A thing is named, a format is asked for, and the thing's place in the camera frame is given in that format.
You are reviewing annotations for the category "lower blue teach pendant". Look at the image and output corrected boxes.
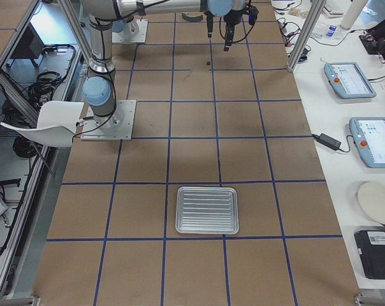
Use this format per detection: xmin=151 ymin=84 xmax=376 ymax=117
xmin=349 ymin=117 xmax=385 ymax=168

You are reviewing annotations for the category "black power adapter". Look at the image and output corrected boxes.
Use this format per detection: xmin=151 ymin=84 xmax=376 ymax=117
xmin=312 ymin=133 xmax=341 ymax=151

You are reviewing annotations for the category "upper blue teach pendant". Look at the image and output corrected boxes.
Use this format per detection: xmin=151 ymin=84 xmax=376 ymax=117
xmin=324 ymin=62 xmax=377 ymax=99

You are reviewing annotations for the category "blue teach pendant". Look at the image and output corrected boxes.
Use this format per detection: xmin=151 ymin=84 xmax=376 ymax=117
xmin=324 ymin=62 xmax=377 ymax=99
xmin=349 ymin=117 xmax=385 ymax=168

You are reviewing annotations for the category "olive brake shoe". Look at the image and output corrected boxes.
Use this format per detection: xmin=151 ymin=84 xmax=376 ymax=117
xmin=182 ymin=12 xmax=203 ymax=22

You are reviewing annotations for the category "ribbed metal tray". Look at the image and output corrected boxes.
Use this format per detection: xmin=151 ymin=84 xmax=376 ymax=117
xmin=175 ymin=186 xmax=240 ymax=235

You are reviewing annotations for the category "beige round plate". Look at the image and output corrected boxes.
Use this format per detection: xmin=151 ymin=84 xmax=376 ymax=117
xmin=357 ymin=182 xmax=385 ymax=225

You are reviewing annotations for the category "black laptop case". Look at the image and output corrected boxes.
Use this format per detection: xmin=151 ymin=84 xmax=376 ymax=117
xmin=354 ymin=230 xmax=385 ymax=280

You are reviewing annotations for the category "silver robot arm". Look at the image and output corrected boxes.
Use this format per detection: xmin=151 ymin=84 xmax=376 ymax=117
xmin=80 ymin=1 xmax=259 ymax=78

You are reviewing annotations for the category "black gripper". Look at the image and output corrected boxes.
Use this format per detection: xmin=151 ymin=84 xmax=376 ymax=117
xmin=206 ymin=11 xmax=243 ymax=52

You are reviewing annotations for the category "aluminium frame post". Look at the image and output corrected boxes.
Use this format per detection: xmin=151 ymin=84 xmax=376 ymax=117
xmin=287 ymin=0 xmax=326 ymax=73

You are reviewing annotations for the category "white plastic chair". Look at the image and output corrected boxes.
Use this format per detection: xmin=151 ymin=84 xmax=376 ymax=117
xmin=1 ymin=101 xmax=84 ymax=147

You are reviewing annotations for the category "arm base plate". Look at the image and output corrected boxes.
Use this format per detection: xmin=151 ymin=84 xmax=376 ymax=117
xmin=112 ymin=19 xmax=149 ymax=45
xmin=80 ymin=99 xmax=136 ymax=141

